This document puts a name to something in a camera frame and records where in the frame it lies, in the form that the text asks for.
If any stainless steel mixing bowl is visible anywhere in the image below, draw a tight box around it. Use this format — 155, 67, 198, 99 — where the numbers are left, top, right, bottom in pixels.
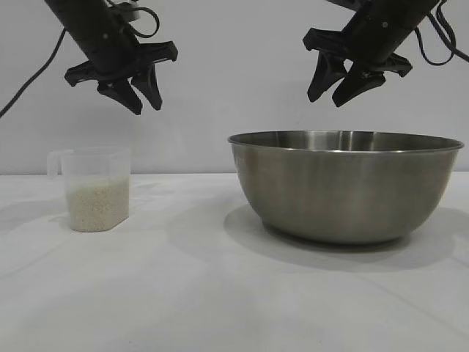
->
226, 130, 465, 246

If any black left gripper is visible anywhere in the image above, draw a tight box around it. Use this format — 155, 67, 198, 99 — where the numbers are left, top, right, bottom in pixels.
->
64, 7, 180, 115

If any long black arm cable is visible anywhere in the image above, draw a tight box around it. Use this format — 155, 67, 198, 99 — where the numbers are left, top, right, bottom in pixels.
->
0, 28, 67, 118

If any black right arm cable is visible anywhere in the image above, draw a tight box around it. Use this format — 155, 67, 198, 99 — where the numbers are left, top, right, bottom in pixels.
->
413, 0, 469, 66

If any clear plastic measuring cup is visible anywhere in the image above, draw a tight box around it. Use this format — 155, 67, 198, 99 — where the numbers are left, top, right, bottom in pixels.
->
47, 146, 132, 232

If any looped black camera cable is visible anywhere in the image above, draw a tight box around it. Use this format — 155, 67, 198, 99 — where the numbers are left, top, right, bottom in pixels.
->
124, 1, 163, 39

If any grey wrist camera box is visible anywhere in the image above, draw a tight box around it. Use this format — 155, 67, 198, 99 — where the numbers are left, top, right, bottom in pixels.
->
109, 1, 142, 23

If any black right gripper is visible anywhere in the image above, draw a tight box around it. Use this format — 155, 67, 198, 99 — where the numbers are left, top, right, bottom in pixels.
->
303, 10, 432, 108

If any white uncooked rice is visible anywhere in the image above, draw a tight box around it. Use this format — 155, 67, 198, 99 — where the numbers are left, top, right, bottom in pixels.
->
67, 175, 130, 232

